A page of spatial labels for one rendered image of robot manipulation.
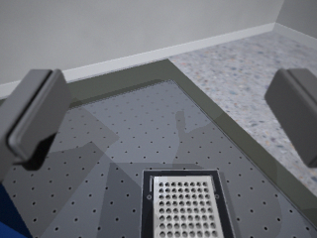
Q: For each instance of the blue bin with label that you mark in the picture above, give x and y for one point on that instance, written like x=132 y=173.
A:
x=11 y=222

